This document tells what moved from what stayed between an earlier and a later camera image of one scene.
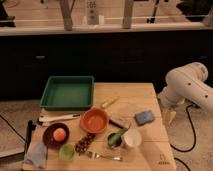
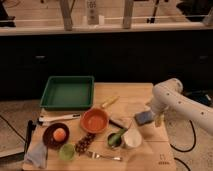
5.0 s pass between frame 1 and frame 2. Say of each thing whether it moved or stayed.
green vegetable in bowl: stayed
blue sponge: stayed
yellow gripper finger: moved
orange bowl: stayed
